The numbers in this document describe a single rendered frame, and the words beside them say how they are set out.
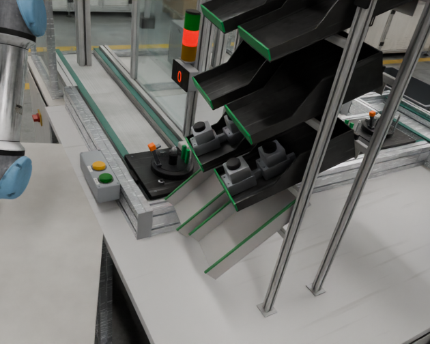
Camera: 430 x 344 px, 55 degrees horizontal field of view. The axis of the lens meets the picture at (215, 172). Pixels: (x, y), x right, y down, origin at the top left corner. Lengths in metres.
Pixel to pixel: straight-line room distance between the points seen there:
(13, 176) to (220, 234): 0.53
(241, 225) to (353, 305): 0.41
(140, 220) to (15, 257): 0.34
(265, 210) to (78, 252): 0.54
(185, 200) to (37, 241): 0.43
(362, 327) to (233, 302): 0.34
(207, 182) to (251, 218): 0.19
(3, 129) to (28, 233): 0.32
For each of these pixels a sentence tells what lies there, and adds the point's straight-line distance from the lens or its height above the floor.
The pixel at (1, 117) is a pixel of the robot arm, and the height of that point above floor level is 1.20.
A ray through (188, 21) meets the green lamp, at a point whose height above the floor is 1.39.
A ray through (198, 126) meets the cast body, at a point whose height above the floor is 1.27.
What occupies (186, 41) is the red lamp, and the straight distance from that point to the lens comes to 1.38.
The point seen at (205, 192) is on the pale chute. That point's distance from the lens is 1.11.
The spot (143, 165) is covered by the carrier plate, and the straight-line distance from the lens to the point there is 1.35.
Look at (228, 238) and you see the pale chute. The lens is 1.01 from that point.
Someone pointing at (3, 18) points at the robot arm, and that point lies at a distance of 1.16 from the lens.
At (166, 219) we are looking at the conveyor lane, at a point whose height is 0.91.
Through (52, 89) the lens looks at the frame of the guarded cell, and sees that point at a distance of 2.01.
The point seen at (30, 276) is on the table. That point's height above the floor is 0.86.
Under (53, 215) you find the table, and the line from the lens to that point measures 1.34.
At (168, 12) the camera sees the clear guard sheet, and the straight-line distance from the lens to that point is 1.62.
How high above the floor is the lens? 1.72
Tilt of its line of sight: 33 degrees down
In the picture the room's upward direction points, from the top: 10 degrees clockwise
